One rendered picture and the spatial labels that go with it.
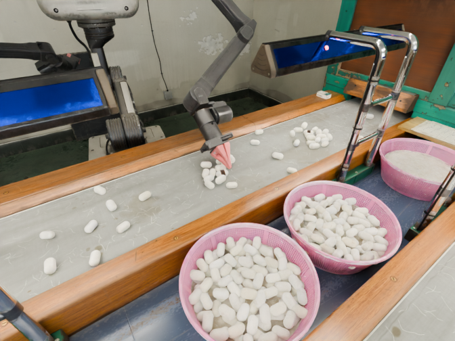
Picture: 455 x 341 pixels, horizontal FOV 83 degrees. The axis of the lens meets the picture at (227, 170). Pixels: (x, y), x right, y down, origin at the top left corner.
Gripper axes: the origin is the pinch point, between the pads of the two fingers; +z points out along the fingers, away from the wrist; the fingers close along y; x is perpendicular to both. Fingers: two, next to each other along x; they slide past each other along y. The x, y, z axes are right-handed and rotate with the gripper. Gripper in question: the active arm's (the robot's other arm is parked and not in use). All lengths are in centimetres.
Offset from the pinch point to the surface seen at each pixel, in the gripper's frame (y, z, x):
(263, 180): 5.6, 8.9, -4.4
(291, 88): 174, -69, 120
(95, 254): -42.0, 7.0, -7.0
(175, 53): 81, -151, 140
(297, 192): 8.2, 16.5, -12.7
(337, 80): 84, -20, 11
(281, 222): 2.8, 21.9, -6.7
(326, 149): 35.7, 9.4, -3.8
